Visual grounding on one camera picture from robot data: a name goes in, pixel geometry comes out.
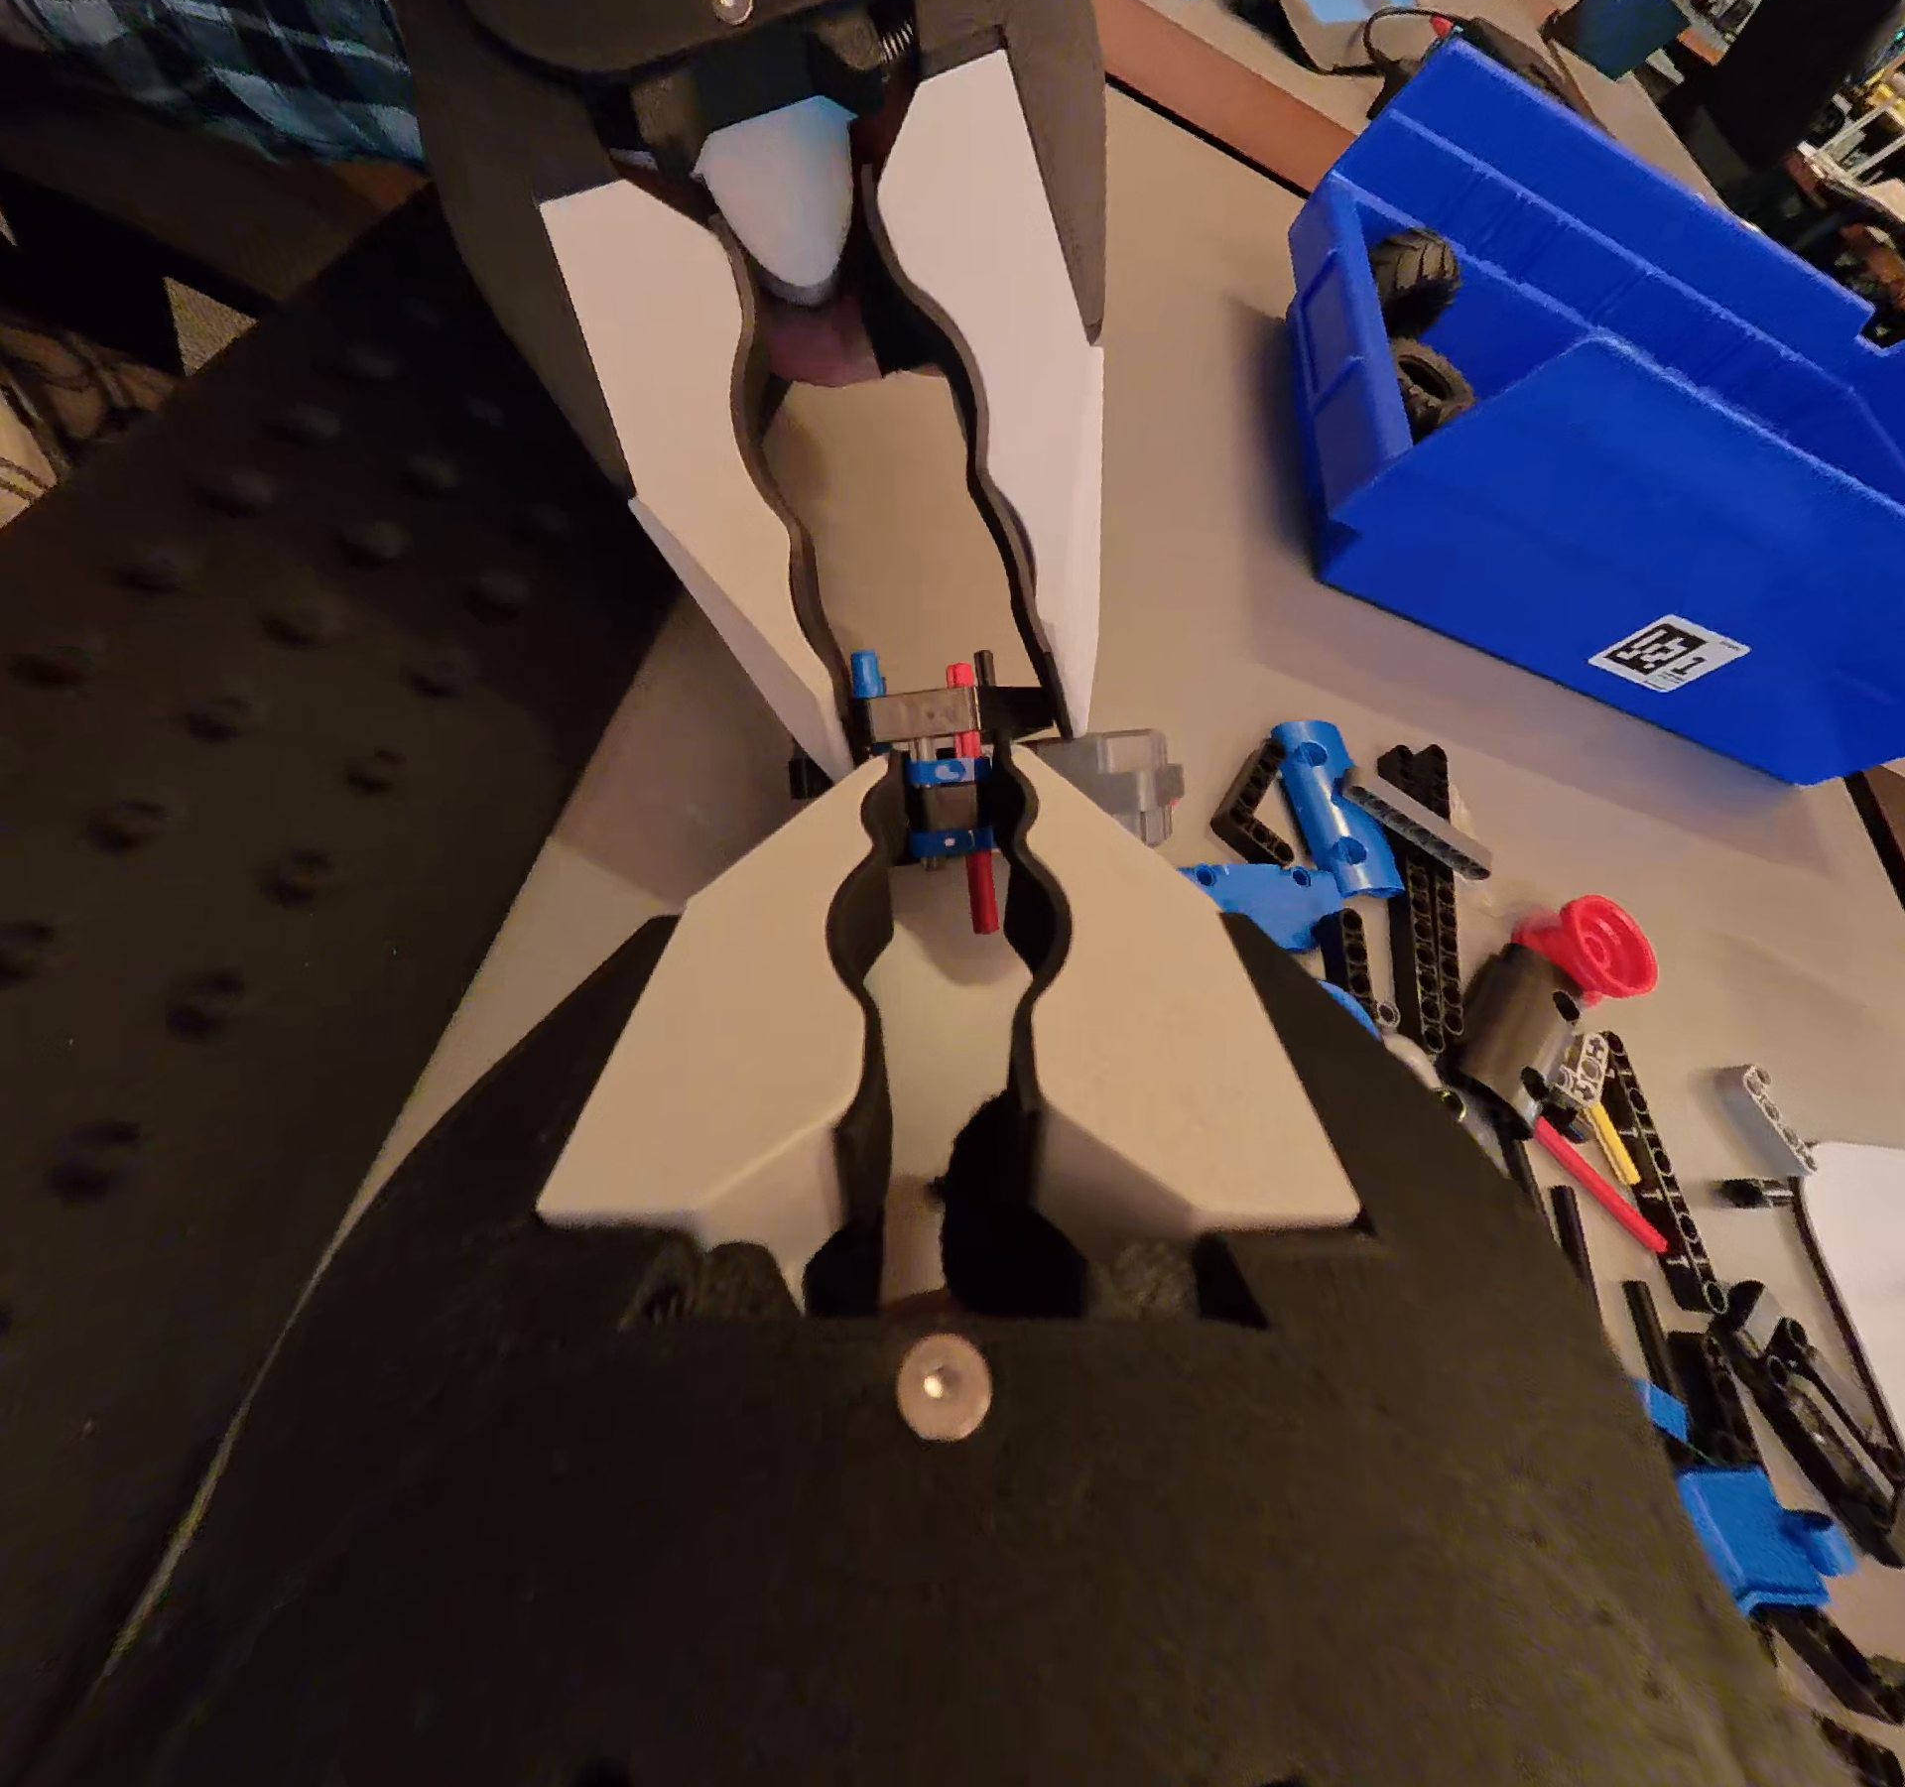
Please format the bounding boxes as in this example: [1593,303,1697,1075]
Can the toy brick motor assembly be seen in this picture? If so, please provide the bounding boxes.
[790,646,1188,932]

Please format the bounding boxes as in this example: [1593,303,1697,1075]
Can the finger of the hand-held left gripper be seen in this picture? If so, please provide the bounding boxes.
[537,184,864,782]
[869,43,1106,742]

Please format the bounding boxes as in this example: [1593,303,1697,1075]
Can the long black toy beam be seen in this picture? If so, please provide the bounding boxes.
[1604,1035,1732,1319]

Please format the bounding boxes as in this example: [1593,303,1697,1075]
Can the wooden-edged table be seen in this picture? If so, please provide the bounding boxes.
[1061,0,1730,203]

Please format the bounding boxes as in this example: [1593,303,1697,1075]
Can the white book stand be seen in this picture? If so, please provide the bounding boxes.
[1795,1141,1905,1417]

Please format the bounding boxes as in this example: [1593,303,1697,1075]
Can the black toy frame piece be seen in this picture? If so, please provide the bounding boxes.
[1730,1313,1905,1562]

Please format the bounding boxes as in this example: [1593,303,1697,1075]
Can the grey desk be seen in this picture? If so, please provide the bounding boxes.
[350,81,1905,1787]

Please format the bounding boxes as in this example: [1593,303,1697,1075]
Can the black toy cylinder piece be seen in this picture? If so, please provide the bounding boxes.
[1452,942,1581,1096]

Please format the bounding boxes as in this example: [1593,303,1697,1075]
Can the dark grey toy beam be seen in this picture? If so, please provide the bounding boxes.
[1343,773,1496,881]

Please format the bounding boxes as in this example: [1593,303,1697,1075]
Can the blue storage bin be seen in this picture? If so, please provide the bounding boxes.
[1290,34,1905,786]

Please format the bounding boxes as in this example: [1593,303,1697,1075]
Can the red toy axle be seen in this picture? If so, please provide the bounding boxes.
[1531,1117,1671,1256]

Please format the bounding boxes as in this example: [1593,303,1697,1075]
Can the light grey angled toy beam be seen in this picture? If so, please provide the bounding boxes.
[1718,1064,1820,1175]

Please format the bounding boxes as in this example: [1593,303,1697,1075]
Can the pile of black toy beams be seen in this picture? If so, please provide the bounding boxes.
[1319,903,1401,1035]

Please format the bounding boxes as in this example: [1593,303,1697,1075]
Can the black angled toy beam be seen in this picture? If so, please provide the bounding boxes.
[1762,1610,1905,1732]

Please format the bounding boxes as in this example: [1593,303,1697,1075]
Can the black pouch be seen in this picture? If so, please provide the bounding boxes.
[1452,13,1597,120]

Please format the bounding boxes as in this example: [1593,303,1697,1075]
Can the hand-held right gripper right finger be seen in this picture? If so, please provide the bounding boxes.
[937,742,1362,1319]

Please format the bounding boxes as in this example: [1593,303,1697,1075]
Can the person's plaid shirt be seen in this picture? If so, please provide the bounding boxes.
[0,312,104,525]

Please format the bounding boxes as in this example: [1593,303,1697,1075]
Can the blue curved toy panel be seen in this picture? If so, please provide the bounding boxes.
[1268,715,1405,903]

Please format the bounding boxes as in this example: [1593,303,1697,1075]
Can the small blue toy brick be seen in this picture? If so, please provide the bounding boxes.
[1175,859,1343,957]

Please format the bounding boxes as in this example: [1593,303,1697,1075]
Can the person's left hand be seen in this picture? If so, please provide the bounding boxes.
[764,286,898,391]

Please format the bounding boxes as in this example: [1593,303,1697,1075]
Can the black dimpled mat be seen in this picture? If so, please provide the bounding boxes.
[0,184,693,1787]

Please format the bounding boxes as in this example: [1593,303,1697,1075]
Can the thin black toy axle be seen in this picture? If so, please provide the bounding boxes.
[1547,1179,1606,1319]

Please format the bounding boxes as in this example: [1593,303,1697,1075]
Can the black L-shaped toy beam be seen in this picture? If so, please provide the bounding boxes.
[1210,742,1300,868]

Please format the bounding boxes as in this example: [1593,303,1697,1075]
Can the person's left forearm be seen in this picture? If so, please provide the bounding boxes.
[0,0,432,169]

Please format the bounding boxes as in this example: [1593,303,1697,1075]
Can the red toy wheel hub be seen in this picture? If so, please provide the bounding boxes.
[1515,892,1663,1008]

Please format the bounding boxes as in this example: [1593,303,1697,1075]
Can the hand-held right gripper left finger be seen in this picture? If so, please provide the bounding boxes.
[537,756,893,1319]

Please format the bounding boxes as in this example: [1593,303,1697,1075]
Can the small blue box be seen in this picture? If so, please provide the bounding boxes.
[1547,0,1697,81]

